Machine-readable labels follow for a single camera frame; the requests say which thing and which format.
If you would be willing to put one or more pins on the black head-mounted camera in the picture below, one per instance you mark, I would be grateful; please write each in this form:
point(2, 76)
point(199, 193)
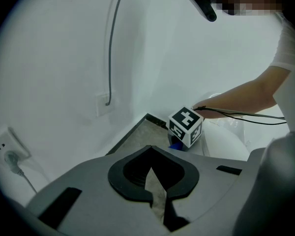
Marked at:
point(202, 2)

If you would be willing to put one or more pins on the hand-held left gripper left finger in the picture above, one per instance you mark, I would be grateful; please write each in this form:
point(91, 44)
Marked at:
point(96, 205)

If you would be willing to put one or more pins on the blue microfibre cloth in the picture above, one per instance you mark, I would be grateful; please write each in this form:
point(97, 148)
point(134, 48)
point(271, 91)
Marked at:
point(176, 146)

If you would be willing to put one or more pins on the white printed t-shirt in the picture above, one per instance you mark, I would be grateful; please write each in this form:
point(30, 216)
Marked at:
point(291, 45)

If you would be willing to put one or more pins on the white smart toilet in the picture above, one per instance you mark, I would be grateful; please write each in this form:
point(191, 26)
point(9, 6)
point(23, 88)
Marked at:
point(223, 144)

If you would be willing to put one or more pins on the white wall socket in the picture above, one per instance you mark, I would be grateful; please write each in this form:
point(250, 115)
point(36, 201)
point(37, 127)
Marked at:
point(104, 104)
point(5, 144)

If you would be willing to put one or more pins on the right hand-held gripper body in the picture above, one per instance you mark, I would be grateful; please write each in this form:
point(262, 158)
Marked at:
point(185, 118)

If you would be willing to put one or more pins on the person's right forearm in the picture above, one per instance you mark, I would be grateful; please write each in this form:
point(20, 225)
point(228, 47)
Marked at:
point(248, 95)

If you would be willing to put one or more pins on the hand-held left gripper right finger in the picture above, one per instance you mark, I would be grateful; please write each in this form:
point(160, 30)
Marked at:
point(211, 188)

